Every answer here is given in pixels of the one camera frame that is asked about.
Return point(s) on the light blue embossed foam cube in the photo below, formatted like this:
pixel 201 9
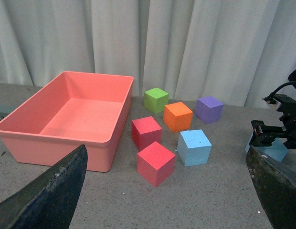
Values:
pixel 277 150

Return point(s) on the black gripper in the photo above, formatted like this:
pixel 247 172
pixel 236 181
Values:
pixel 275 183

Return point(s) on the pink plastic bin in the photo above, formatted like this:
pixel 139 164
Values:
pixel 73 109

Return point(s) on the purple foam cube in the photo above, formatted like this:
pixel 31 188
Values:
pixel 208 109

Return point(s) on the orange foam cube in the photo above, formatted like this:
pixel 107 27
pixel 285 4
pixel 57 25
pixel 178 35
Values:
pixel 177 117

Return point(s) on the green foam cube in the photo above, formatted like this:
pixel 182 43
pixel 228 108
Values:
pixel 155 100

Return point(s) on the white curtain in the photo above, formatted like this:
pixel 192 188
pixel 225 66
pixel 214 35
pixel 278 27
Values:
pixel 235 50

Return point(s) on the red foam cube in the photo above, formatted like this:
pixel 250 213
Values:
pixel 155 163
pixel 145 131

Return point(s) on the red foam cube front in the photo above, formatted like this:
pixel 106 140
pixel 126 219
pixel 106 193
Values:
pixel 155 163

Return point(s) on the red foam cube rear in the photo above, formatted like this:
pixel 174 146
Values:
pixel 145 131

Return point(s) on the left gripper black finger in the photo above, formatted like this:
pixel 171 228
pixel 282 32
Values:
pixel 49 201

